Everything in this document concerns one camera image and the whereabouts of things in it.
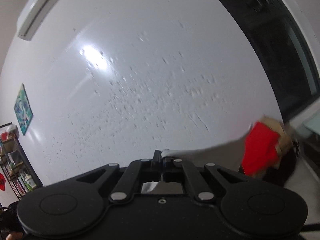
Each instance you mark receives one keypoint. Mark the red folded garment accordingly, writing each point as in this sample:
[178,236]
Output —
[260,149]

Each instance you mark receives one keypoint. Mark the tan folded garment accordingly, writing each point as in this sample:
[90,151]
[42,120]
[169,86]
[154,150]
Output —
[284,143]

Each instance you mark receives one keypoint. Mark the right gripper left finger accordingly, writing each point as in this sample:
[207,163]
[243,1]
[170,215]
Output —
[156,165]

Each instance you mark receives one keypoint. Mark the glass side table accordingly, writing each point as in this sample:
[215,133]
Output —
[311,142]

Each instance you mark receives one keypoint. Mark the red paper decoration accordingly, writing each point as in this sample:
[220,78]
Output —
[2,182]

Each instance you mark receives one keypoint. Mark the black folded garment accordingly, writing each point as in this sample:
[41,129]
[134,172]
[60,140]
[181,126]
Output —
[279,173]

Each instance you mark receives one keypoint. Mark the dark window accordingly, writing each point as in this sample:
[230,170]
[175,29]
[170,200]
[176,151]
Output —
[282,50]

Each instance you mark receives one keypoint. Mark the white air conditioner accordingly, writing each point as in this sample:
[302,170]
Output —
[32,16]

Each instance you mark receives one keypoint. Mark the person hand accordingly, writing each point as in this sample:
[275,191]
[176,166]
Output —
[14,236]

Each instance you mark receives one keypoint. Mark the black bookshelf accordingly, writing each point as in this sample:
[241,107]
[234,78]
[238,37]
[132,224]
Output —
[20,176]

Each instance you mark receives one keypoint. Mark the teal wall painting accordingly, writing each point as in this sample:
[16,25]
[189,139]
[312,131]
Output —
[23,110]

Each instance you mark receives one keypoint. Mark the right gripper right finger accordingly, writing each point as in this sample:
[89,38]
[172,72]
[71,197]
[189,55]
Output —
[168,164]

